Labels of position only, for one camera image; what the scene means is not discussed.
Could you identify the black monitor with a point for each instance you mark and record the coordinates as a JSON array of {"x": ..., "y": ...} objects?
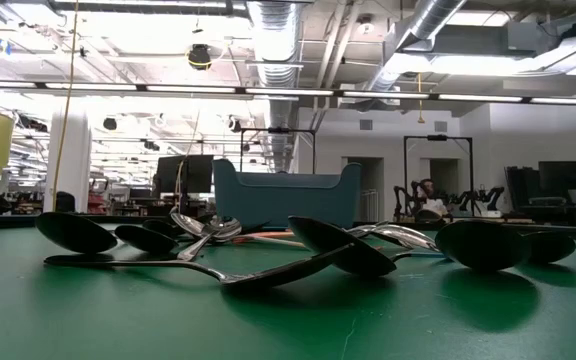
[{"x": 185, "y": 172}]

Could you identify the black rig frame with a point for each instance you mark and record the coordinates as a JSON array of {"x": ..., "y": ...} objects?
[
  {"x": 438, "y": 137},
  {"x": 278, "y": 130}
]

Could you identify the black hanging camera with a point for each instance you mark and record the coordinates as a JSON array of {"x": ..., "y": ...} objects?
[{"x": 199, "y": 56}]

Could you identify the grey ceiling air unit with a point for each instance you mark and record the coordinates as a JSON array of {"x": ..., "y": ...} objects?
[{"x": 543, "y": 37}]

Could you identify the silver ventilation duct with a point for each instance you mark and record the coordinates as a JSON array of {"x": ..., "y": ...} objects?
[
  {"x": 275, "y": 50},
  {"x": 418, "y": 30}
]

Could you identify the grey-blue plastic tub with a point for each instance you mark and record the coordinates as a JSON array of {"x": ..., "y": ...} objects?
[{"x": 288, "y": 200}]

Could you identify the long light bar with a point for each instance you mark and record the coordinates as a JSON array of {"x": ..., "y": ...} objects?
[{"x": 288, "y": 91}]

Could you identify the black desk equipment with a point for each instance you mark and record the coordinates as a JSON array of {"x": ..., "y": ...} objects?
[{"x": 558, "y": 180}]

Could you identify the white pillar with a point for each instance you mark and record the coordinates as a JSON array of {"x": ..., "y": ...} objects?
[{"x": 70, "y": 160}]

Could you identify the green table mat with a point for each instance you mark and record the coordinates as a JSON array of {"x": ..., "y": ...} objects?
[{"x": 118, "y": 320}]

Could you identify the background robot arms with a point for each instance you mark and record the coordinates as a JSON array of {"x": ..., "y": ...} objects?
[{"x": 473, "y": 197}]

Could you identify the person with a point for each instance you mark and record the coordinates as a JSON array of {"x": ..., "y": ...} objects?
[{"x": 430, "y": 200}]

